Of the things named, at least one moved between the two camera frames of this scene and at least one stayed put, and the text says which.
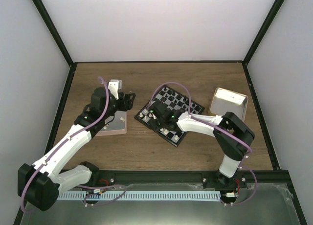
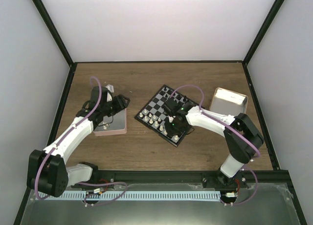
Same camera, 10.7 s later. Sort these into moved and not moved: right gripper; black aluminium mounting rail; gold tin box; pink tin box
Moved: right gripper
Not moved: gold tin box; black aluminium mounting rail; pink tin box
